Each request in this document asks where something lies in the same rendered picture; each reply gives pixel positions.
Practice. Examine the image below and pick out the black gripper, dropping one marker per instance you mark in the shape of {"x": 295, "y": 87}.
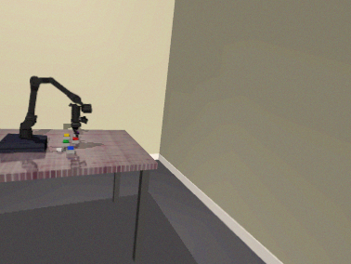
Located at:
{"x": 74, "y": 122}

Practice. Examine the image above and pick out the purple button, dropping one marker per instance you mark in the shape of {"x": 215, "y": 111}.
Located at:
{"x": 78, "y": 135}

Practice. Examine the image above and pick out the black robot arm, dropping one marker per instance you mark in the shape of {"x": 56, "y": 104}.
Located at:
{"x": 25, "y": 130}

